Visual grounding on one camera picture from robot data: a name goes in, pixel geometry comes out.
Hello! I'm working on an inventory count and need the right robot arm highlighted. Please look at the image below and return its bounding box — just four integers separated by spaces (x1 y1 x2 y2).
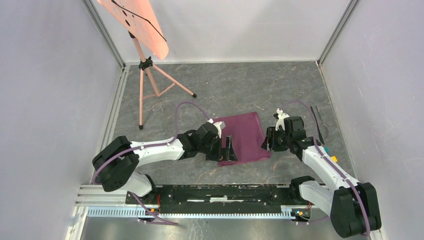
262 111 382 238

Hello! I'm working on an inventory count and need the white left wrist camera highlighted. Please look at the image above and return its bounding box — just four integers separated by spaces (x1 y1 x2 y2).
207 118 226 138

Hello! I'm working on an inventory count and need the black knife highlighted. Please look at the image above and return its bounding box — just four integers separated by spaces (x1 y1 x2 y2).
310 106 325 145

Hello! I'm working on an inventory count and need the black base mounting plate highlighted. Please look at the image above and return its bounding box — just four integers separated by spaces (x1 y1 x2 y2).
139 184 313 214

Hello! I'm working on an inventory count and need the purple cloth napkin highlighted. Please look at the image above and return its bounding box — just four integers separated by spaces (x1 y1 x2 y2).
214 111 271 167

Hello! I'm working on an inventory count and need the pink music stand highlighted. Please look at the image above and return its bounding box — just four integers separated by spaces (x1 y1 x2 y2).
98 0 197 130

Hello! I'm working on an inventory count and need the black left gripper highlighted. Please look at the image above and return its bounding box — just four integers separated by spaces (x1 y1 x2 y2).
198 135 237 162

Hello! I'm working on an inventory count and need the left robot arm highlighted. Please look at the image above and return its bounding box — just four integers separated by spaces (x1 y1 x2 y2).
92 119 238 204

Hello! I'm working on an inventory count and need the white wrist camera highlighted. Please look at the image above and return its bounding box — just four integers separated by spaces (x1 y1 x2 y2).
273 108 290 131
207 118 226 138

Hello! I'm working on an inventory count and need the slotted cable duct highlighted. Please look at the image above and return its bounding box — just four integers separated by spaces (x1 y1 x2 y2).
86 206 311 220

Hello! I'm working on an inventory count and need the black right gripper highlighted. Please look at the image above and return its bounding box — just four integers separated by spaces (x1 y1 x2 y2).
260 126 292 152

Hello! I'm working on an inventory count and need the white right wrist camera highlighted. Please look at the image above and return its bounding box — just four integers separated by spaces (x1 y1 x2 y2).
273 108 290 131

